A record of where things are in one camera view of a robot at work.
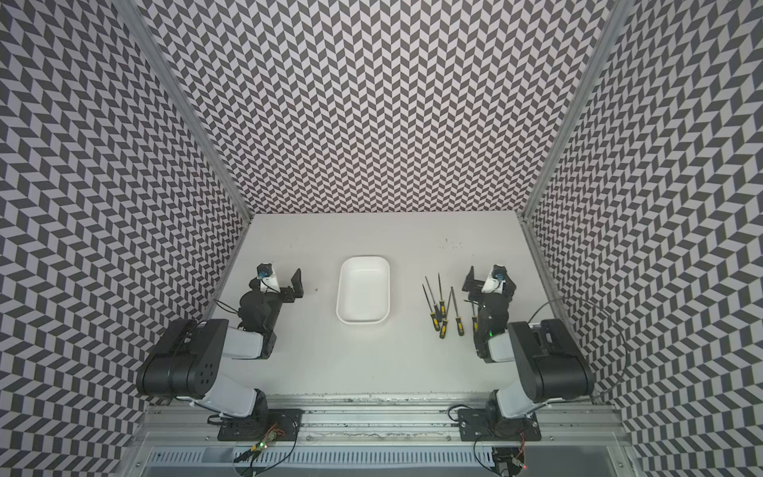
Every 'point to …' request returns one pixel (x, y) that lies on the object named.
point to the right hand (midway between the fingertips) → (487, 274)
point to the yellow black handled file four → (459, 323)
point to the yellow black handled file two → (436, 309)
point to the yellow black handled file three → (441, 305)
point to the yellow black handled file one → (432, 314)
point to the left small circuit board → (268, 436)
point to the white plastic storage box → (364, 290)
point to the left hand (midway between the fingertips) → (285, 271)
